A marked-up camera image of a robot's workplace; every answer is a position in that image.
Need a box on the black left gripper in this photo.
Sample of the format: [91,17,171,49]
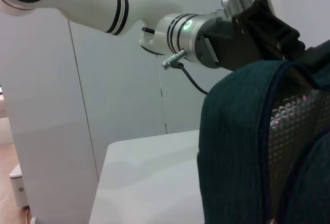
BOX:
[200,1,330,73]

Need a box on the dark teal insulated lunch bag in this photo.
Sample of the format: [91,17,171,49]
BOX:
[197,39,330,224]

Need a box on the white box with logo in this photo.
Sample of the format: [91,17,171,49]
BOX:
[9,162,29,209]

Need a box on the left arm gripper cable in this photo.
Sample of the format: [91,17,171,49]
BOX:
[161,49,210,96]

